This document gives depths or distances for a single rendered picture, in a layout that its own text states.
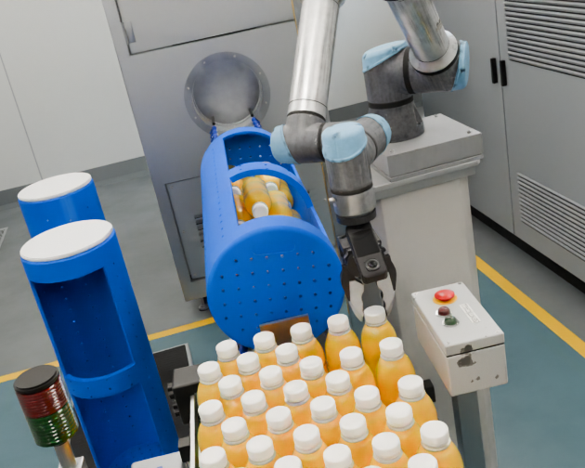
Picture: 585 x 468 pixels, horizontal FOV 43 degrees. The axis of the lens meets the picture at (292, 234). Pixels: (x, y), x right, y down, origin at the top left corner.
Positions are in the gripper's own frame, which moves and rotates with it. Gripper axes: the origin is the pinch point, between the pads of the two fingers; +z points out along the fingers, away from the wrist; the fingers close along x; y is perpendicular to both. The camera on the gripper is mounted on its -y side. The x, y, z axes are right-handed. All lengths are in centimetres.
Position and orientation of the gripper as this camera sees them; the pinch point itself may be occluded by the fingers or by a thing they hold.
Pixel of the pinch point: (374, 314)
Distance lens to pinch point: 138.9
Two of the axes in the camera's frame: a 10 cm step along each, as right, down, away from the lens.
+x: -9.7, 2.2, -0.5
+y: -1.3, -3.6, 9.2
